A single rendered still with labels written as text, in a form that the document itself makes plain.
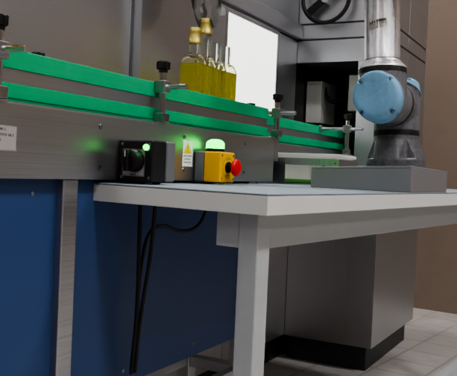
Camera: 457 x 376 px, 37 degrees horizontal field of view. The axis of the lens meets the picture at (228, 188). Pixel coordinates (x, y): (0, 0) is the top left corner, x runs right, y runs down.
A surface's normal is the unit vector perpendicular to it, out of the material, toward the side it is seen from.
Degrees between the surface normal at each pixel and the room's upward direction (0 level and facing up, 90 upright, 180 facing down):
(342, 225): 90
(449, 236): 90
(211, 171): 90
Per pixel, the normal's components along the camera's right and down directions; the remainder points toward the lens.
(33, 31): 0.88, 0.05
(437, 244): -0.57, 0.00
